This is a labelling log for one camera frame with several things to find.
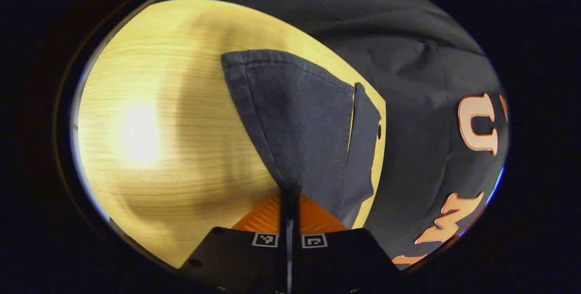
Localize dark blue jeans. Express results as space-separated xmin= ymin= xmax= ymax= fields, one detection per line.
xmin=221 ymin=49 xmax=387 ymax=232

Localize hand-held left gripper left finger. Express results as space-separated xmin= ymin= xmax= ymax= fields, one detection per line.
xmin=179 ymin=187 xmax=291 ymax=294

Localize black backdrop cloth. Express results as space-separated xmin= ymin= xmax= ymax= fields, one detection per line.
xmin=154 ymin=0 xmax=510 ymax=273

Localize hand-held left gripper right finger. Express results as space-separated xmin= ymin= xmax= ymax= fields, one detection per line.
xmin=290 ymin=188 xmax=403 ymax=294

